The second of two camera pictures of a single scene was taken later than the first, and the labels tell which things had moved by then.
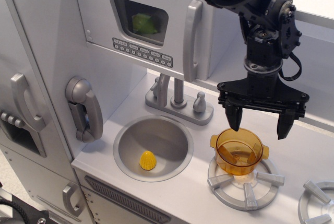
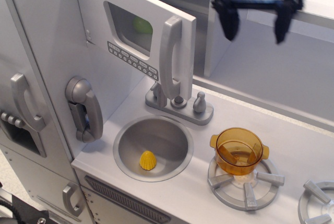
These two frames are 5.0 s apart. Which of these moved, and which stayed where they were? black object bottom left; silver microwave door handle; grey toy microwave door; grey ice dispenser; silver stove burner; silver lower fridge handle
Moved: silver microwave door handle; grey toy microwave door
Stayed: black object bottom left; silver lower fridge handle; silver stove burner; grey ice dispenser
